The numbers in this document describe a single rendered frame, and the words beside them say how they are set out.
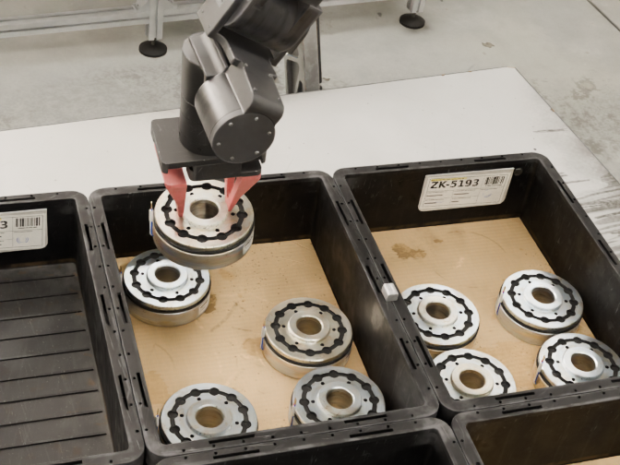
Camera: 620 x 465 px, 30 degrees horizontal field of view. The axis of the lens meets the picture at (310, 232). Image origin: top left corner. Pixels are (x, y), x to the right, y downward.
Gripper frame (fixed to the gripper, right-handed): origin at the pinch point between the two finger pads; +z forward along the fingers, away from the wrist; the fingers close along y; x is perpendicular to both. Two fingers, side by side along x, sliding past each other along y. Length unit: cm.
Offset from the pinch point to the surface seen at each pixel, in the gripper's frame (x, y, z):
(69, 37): 190, 7, 119
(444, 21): 190, 123, 123
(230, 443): -22.0, -1.7, 10.2
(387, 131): 52, 44, 40
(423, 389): -18.9, 19.3, 11.2
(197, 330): 1.4, 0.6, 22.1
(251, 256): 13.0, 9.9, 23.2
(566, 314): -5.8, 44.2, 19.9
